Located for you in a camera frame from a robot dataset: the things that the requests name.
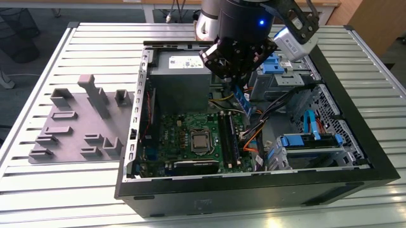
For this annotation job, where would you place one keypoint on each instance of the grey power supply unit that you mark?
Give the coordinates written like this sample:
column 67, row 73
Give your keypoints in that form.
column 178, row 90

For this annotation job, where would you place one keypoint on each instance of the wooden cabinet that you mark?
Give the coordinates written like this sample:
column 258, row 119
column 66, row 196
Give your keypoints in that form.
column 374, row 19

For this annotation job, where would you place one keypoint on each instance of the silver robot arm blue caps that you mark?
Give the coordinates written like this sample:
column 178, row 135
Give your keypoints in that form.
column 206, row 26

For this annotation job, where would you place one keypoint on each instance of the silver CPU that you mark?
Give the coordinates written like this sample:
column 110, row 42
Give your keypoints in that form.
column 200, row 142

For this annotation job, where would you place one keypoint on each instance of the RAM stick with black chips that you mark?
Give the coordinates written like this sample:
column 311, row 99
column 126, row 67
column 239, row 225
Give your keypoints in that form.
column 235, row 142
column 245, row 101

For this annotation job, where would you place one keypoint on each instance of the CPU socket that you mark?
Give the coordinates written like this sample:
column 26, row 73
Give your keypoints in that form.
column 203, row 152

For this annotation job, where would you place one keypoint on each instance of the blue plastic drive carrier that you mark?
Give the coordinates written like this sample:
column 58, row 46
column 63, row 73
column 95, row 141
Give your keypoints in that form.
column 273, row 67

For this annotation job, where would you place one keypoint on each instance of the black open PC case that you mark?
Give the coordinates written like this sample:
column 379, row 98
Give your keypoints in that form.
column 254, row 190

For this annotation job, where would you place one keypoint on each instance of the black graphics card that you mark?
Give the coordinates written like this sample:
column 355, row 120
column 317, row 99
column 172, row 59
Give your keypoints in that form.
column 196, row 167

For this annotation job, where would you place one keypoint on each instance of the grey plastic parts rack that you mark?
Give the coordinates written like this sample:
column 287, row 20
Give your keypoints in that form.
column 79, row 111

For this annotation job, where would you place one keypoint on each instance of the black disk in blue carrier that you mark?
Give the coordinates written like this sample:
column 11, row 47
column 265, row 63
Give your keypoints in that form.
column 293, row 141

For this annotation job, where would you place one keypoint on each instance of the green motherboard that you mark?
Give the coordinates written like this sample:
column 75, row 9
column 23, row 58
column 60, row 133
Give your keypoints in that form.
column 171, row 121

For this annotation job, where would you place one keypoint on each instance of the black camera bracket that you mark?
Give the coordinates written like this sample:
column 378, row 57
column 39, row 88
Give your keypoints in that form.
column 306, row 32

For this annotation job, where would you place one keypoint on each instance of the silver metal drive cage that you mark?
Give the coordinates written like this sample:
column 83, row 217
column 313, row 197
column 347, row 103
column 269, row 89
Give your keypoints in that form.
column 285, row 80

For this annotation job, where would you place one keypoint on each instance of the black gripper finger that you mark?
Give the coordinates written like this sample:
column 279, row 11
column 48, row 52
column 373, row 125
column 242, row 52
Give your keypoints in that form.
column 222, row 59
column 262, row 52

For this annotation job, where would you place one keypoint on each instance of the black mesh waste bin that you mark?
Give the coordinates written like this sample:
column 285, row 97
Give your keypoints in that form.
column 19, row 35

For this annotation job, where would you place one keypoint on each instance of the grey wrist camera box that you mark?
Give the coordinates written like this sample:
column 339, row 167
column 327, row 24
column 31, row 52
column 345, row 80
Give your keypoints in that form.
column 291, row 47

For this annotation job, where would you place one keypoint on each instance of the white desk foot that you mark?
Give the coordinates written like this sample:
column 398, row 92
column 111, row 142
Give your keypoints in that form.
column 8, row 82

